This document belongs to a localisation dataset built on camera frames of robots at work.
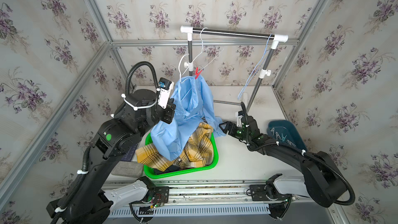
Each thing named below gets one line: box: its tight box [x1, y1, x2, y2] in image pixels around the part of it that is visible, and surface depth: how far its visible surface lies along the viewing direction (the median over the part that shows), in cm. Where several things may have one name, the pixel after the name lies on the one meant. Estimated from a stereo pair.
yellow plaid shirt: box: [135, 121, 215, 172], surface depth 76 cm
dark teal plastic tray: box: [266, 119, 308, 151], surface depth 94 cm
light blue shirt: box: [150, 75, 227, 162], surface depth 69 cm
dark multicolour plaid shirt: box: [153, 164, 191, 175], surface depth 77 cm
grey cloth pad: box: [110, 160, 144, 178], surface depth 80 cm
